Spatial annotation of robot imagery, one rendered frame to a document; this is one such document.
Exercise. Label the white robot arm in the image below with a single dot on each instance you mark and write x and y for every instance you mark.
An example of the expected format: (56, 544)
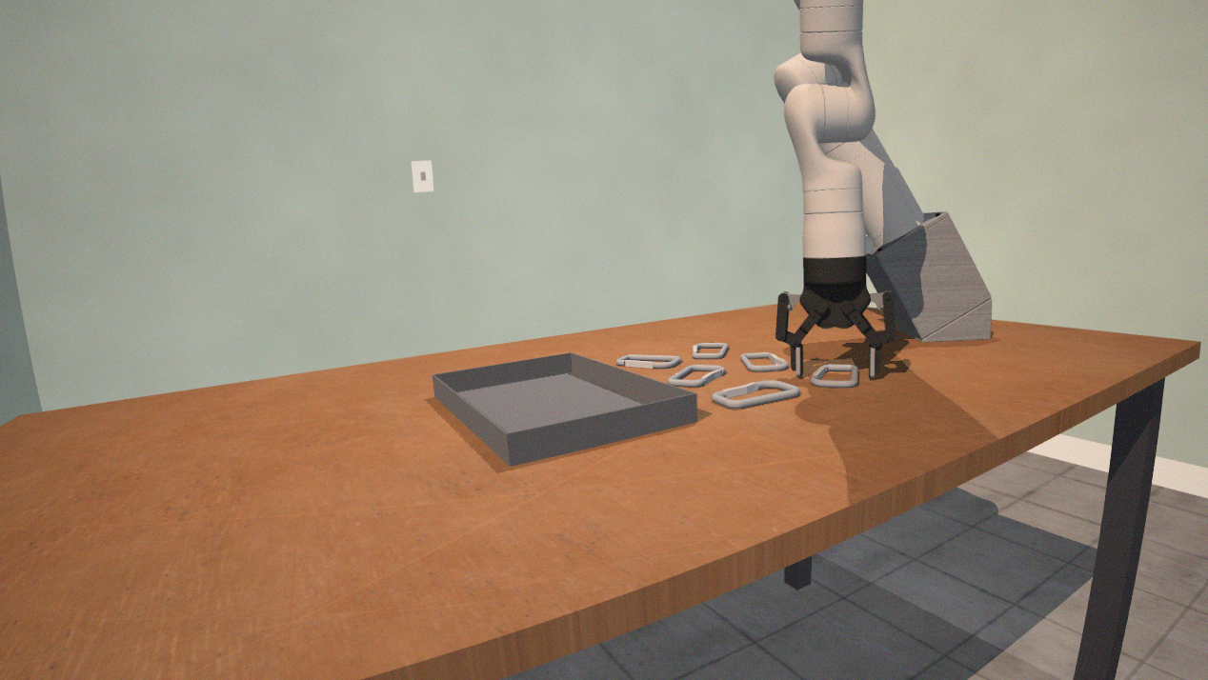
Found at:
(838, 115)

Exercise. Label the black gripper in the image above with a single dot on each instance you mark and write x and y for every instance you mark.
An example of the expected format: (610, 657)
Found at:
(839, 307)

